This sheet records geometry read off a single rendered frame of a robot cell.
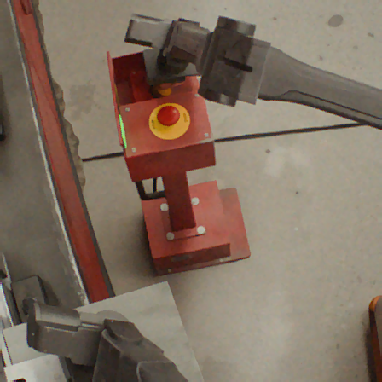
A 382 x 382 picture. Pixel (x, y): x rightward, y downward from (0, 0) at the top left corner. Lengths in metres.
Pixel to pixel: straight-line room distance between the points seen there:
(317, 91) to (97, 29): 1.70
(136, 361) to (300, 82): 0.35
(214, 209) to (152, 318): 1.00
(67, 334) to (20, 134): 0.58
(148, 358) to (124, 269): 1.37
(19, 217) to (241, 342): 0.95
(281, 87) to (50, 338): 0.38
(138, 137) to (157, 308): 0.42
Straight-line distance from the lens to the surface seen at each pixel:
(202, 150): 1.51
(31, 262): 1.34
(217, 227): 2.11
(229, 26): 0.97
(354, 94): 0.92
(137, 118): 1.51
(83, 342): 0.94
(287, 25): 2.53
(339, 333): 2.18
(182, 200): 1.93
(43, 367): 1.17
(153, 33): 1.39
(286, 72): 0.90
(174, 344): 1.15
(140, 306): 1.16
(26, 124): 1.44
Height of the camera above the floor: 2.13
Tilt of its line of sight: 69 degrees down
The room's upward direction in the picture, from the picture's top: 9 degrees counter-clockwise
